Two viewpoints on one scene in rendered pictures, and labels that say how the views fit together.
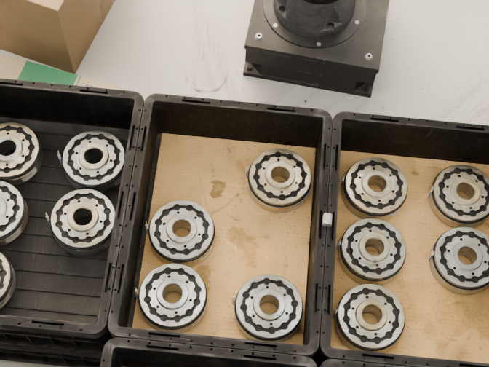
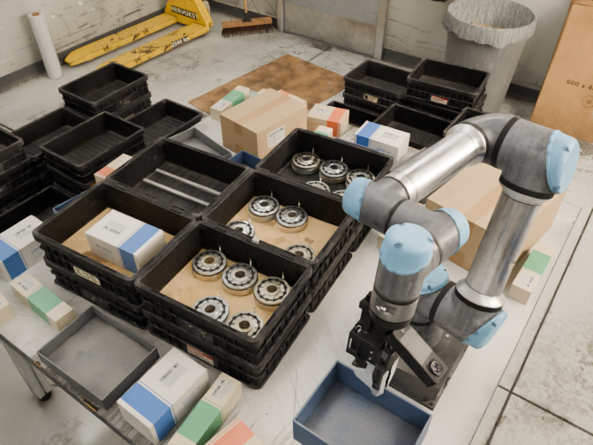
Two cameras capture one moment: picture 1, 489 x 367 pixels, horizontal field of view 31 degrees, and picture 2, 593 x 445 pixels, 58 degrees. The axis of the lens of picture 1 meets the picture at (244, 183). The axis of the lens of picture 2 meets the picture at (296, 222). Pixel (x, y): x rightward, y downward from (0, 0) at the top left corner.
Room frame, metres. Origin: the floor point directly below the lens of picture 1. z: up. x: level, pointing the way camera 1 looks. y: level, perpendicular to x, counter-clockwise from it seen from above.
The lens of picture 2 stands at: (1.16, -1.07, 2.02)
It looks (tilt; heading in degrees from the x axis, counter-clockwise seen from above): 42 degrees down; 118
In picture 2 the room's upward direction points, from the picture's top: straight up
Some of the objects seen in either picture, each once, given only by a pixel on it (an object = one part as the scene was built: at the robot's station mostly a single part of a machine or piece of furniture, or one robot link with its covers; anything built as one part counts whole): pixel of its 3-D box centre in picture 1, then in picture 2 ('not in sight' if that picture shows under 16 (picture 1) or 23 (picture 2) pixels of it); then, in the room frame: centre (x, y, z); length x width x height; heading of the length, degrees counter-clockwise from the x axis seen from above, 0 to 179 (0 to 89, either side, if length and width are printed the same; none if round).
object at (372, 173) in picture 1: (376, 183); (272, 289); (0.63, -0.21, 0.86); 0.05 x 0.05 x 0.01
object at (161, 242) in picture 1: (181, 229); (291, 215); (0.53, 0.09, 0.86); 0.10 x 0.10 x 0.01
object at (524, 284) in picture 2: not in sight; (532, 272); (1.28, 0.35, 0.73); 0.24 x 0.06 x 0.06; 81
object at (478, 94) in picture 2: not in sight; (441, 110); (0.60, 1.82, 0.37); 0.42 x 0.34 x 0.46; 173
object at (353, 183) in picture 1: (376, 185); (272, 290); (0.63, -0.21, 0.86); 0.10 x 0.10 x 0.01
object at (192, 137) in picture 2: not in sight; (193, 153); (-0.09, 0.38, 0.73); 0.27 x 0.20 x 0.05; 160
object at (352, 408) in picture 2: not in sight; (361, 426); (1.04, -0.59, 1.10); 0.20 x 0.15 x 0.07; 173
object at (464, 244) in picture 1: (467, 255); (209, 309); (0.52, -0.35, 0.86); 0.05 x 0.05 x 0.01
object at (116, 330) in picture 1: (226, 218); (281, 214); (0.53, 0.02, 0.92); 0.40 x 0.30 x 0.02; 178
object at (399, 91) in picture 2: not in sight; (380, 101); (0.21, 1.86, 0.31); 0.40 x 0.30 x 0.34; 173
